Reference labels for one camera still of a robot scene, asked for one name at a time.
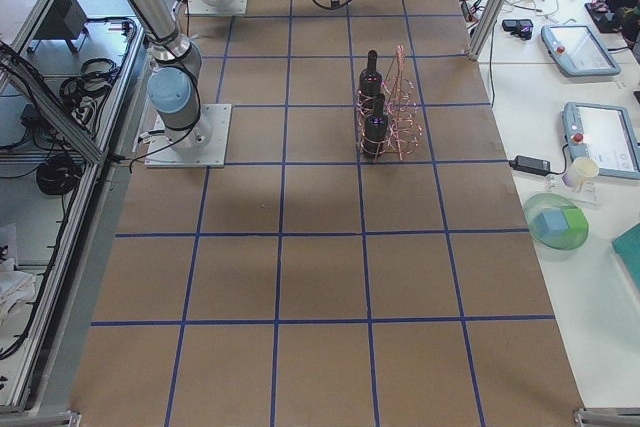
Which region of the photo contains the dark wine bottle rear slot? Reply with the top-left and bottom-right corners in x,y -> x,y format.
358,50 -> 382,114

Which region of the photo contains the dark wine bottle slot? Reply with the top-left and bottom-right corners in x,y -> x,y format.
362,93 -> 389,159
358,50 -> 382,114

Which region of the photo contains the dark wine bottle front slot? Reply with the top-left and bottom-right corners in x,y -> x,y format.
362,93 -> 389,159

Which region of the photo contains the upper teach pendant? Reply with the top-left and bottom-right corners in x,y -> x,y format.
541,25 -> 621,77

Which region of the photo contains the teach pendant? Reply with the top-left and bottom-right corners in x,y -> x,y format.
562,102 -> 639,180
541,25 -> 621,77

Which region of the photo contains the black power adapter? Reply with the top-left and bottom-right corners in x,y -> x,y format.
509,155 -> 551,177

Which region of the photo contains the white paper cup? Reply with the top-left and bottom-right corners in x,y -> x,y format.
562,157 -> 599,190

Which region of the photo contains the lower teach pendant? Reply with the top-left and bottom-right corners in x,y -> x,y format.
562,102 -> 639,180

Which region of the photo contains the blue foam cube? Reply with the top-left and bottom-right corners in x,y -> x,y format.
530,209 -> 567,239

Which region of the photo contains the green glass bowl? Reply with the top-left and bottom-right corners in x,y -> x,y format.
523,193 -> 589,250

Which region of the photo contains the green foam cube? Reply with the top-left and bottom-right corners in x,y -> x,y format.
561,206 -> 589,235

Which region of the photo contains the teal tray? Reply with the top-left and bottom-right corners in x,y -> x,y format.
611,224 -> 640,288

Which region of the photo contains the copper wire wine basket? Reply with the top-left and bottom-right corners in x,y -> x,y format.
355,44 -> 422,161

